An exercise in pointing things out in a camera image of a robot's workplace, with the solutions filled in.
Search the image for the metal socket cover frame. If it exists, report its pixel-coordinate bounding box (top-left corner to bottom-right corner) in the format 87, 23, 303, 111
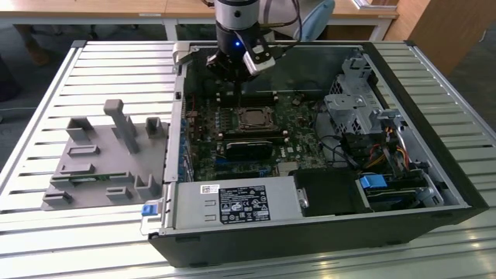
236, 107, 278, 129

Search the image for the black RAM slot bank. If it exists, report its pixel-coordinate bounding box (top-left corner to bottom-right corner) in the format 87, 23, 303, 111
216, 92, 278, 108
222, 130, 288, 142

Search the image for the black expansion slot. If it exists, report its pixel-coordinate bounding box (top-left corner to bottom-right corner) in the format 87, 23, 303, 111
214, 170, 263, 180

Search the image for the black graphics card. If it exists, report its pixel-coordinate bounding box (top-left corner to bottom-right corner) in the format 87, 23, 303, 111
224, 141, 275, 162

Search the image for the white paper stack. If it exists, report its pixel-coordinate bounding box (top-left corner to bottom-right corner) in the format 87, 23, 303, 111
351, 0, 388, 9

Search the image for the silver metal disk bay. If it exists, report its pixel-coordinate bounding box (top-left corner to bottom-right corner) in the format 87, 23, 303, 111
323, 56, 388, 134

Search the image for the green motherboard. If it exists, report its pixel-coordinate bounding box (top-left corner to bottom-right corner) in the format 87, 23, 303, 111
182, 90, 327, 183

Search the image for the silver chipset heatsink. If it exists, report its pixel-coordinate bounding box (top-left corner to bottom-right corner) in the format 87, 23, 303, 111
278, 162, 303, 177

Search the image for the grey plastic parts rack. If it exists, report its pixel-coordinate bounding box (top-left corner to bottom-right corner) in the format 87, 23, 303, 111
40, 98, 171, 212

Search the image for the green RAM stick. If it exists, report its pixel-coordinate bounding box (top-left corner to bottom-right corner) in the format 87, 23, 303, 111
70, 173, 130, 183

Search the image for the grey power supply unit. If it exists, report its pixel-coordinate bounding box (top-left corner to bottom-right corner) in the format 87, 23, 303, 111
172, 177, 306, 230

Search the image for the brown wooden cabinet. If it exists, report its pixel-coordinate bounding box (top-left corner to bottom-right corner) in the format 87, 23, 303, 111
383, 0, 496, 76

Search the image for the black fan shroud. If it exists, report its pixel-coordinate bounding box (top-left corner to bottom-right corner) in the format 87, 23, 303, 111
292, 168, 374, 217

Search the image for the blue disk carrier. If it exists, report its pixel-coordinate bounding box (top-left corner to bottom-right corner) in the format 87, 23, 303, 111
359, 173, 388, 192

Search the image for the black open PC case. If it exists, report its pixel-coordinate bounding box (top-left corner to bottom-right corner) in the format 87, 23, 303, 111
147, 40, 490, 269

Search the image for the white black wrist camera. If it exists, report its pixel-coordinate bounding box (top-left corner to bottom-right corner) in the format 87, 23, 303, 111
235, 28, 279, 77

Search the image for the grey plastic case handle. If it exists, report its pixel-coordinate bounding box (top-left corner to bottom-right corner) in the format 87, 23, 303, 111
171, 42, 202, 67

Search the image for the black cable bundle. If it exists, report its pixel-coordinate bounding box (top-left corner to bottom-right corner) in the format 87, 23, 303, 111
316, 133, 366, 171

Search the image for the silver metal drive bracket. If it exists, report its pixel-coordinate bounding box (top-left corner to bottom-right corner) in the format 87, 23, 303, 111
374, 109, 447, 209

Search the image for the yellow red wire bundle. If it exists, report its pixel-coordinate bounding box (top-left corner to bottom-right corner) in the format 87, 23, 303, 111
364, 142, 412, 169

